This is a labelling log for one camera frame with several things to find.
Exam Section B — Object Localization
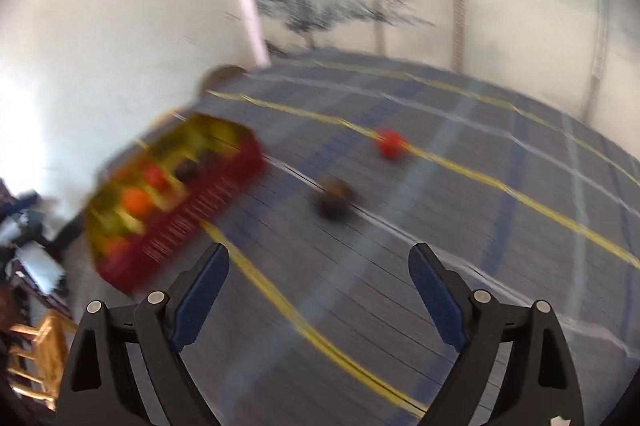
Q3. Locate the red tomato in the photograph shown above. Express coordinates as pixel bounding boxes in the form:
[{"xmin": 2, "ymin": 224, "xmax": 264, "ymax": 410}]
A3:
[{"xmin": 377, "ymin": 130, "xmax": 408, "ymax": 160}]

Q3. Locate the ink landscape folding screen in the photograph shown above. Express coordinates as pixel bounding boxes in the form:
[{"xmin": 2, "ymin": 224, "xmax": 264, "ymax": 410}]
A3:
[{"xmin": 220, "ymin": 0, "xmax": 640, "ymax": 142}]

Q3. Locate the dark cluttered equipment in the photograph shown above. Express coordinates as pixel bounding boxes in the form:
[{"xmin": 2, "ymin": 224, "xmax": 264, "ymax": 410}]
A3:
[{"xmin": 0, "ymin": 179, "xmax": 88, "ymax": 302}]

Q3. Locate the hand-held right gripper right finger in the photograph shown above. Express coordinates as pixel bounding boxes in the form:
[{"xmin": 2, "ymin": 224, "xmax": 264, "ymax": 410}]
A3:
[{"xmin": 408, "ymin": 243, "xmax": 586, "ymax": 426}]

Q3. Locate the grey checkered blanket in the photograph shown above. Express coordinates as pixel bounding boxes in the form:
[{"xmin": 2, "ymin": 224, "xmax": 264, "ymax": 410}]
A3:
[{"xmin": 95, "ymin": 51, "xmax": 640, "ymax": 426}]

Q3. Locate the wooden chair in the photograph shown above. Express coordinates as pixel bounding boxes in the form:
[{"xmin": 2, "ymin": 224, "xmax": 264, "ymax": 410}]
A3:
[{"xmin": 7, "ymin": 311, "xmax": 77, "ymax": 411}]

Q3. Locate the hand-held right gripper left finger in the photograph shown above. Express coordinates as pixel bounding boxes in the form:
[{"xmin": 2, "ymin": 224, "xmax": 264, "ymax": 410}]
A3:
[{"xmin": 54, "ymin": 243, "xmax": 231, "ymax": 426}]

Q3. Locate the red plastic basket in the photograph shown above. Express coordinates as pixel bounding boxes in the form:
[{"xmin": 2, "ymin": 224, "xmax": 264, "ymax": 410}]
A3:
[{"xmin": 82, "ymin": 113, "xmax": 266, "ymax": 294}]

